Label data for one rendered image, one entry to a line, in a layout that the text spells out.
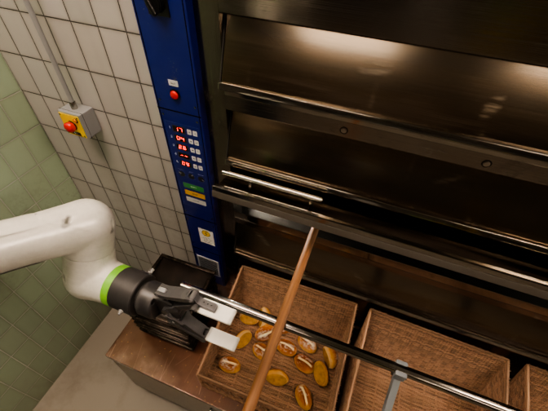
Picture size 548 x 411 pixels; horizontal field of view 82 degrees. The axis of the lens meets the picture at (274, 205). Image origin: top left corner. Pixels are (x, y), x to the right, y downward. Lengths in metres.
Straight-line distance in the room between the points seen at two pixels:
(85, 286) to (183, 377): 0.94
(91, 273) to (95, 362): 1.70
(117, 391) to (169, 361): 0.72
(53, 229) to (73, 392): 1.81
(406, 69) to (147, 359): 1.52
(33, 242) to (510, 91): 0.98
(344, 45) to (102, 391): 2.17
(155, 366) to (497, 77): 1.60
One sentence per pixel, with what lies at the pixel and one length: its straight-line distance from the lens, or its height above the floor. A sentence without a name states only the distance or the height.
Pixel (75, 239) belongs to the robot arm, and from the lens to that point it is 0.71.
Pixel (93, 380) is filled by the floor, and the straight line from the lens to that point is 2.41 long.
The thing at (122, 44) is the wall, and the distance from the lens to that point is 1.14.
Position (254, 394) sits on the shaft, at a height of 1.21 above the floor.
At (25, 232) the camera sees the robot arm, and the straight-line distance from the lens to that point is 0.70.
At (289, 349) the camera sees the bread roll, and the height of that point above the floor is 0.64.
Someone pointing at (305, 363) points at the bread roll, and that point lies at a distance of 1.57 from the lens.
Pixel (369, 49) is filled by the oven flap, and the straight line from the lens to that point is 0.84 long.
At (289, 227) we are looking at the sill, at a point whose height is 1.18.
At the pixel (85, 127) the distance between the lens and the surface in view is 1.38.
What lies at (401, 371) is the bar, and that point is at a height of 1.17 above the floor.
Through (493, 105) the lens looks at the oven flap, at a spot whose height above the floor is 1.80.
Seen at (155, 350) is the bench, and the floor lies 0.58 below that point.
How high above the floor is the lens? 2.13
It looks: 46 degrees down
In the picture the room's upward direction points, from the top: 3 degrees clockwise
